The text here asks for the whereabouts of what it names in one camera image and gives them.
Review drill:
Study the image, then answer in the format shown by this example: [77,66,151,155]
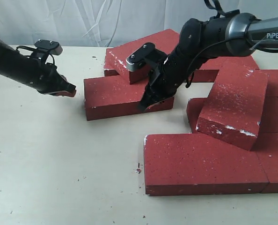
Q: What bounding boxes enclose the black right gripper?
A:
[138,50,188,112]

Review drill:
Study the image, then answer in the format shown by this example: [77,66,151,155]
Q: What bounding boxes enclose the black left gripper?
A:
[29,59,76,97]

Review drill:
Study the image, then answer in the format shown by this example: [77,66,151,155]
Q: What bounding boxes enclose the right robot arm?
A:
[129,0,278,111]

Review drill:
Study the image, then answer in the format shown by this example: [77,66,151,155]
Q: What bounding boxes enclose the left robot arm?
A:
[0,39,76,97]

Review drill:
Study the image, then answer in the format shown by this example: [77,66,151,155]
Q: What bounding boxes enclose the red brick back left base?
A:
[104,64,119,77]

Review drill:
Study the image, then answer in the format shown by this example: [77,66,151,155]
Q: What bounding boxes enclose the red brick base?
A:
[104,64,119,77]
[192,56,259,83]

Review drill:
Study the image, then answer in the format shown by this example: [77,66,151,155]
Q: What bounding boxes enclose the red brick back right base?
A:
[192,56,259,83]

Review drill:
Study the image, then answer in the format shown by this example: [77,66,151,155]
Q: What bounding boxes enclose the red brick stacked top back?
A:
[104,29,179,84]

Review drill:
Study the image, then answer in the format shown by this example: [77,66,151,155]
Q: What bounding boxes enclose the red brick middle row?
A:
[186,97,278,133]

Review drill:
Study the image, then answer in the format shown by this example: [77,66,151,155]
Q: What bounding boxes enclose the red brick right second row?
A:
[262,69,278,97]

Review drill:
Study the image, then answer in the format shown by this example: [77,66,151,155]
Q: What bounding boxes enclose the white backdrop cloth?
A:
[0,0,278,51]

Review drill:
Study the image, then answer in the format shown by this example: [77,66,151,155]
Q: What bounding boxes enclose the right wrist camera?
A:
[126,42,155,72]

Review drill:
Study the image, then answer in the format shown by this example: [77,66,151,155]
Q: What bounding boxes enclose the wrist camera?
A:
[34,39,63,55]
[126,42,155,72]

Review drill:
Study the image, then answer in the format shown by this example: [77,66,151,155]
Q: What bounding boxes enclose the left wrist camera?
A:
[34,39,63,55]

